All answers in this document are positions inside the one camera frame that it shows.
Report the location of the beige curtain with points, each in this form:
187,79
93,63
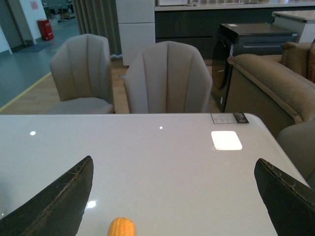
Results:
99,17

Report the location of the beige chair middle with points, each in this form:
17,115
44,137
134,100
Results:
168,77

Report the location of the beige chair left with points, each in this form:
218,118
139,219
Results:
81,70

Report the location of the yellow corn cob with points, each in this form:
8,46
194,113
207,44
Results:
121,226

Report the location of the brown sofa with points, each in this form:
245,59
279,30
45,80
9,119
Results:
275,88

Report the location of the grey chair right edge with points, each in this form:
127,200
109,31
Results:
298,142

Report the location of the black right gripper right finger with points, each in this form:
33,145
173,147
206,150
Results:
290,203

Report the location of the table label sticker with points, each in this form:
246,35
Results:
229,118

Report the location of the white cabinet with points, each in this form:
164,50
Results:
136,20

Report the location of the white island counter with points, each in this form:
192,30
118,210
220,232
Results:
302,22

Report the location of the beige chair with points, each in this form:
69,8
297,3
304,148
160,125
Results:
81,70
168,77

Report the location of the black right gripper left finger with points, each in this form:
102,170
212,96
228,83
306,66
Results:
58,209

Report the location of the red box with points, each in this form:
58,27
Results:
45,29

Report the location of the dark kitchen counter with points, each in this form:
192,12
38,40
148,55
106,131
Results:
197,24

